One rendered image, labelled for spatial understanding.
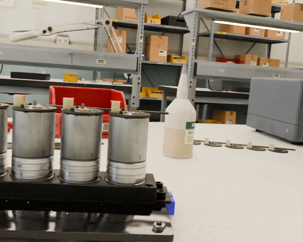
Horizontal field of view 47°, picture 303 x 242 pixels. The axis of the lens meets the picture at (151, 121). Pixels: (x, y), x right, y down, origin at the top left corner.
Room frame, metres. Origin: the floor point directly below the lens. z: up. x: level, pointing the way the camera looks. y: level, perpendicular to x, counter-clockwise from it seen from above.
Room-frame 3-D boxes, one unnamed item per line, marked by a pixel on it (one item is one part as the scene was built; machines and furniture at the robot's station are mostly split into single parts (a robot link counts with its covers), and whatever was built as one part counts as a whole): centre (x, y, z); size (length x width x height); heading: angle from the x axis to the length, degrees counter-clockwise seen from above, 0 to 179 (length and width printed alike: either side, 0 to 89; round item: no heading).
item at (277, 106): (0.57, -0.24, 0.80); 0.15 x 0.12 x 0.10; 11
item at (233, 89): (3.02, -0.81, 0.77); 0.24 x 0.16 x 0.04; 106
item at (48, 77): (2.53, 0.90, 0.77); 0.24 x 0.16 x 0.04; 93
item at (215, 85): (2.91, -0.55, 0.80); 0.15 x 0.12 x 0.10; 37
